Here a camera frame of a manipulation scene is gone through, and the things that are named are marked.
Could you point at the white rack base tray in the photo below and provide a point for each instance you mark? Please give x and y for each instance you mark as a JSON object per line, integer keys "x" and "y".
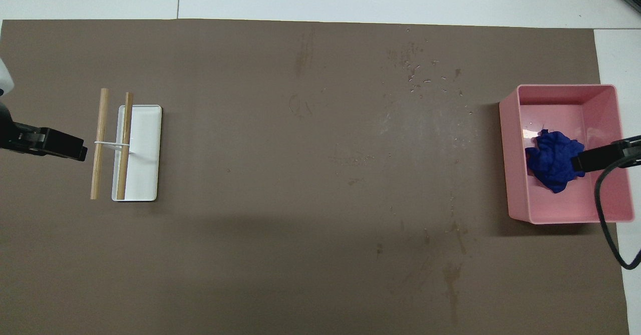
{"x": 145, "y": 175}

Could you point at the brown table mat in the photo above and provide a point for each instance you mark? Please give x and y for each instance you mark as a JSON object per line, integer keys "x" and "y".
{"x": 300, "y": 200}

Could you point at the blue cloth towel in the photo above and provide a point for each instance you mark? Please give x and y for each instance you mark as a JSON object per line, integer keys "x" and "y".
{"x": 551, "y": 159}

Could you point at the pink plastic bin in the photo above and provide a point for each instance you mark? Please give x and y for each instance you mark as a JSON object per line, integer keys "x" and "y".
{"x": 561, "y": 205}

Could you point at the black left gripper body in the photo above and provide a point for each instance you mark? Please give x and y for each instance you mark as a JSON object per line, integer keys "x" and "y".
{"x": 5, "y": 129}

